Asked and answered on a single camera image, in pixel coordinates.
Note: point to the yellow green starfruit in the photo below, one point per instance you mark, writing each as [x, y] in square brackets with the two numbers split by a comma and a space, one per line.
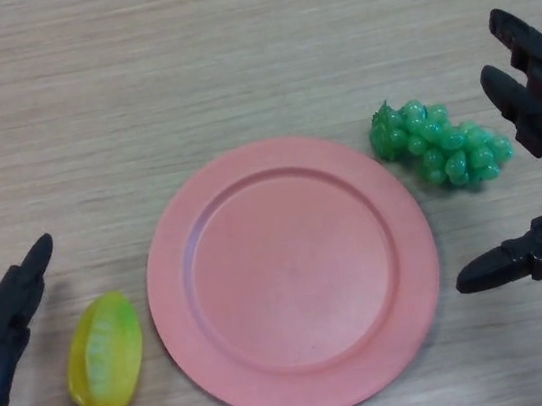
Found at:
[106, 357]

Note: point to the green grape bunch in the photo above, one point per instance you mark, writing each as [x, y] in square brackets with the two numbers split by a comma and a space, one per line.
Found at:
[445, 145]

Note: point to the pink round plate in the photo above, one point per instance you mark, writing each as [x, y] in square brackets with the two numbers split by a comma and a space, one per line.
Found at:
[292, 278]

